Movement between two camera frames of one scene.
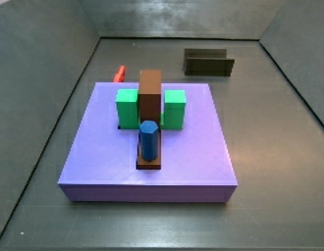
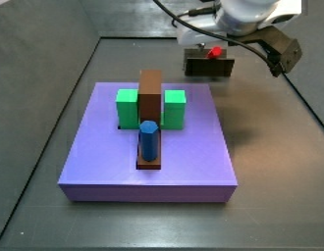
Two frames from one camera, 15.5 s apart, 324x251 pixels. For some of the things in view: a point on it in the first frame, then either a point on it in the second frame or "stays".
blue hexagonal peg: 148,139 stays
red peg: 120,75 to 216,51
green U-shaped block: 127,109 stays
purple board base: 196,173 stays
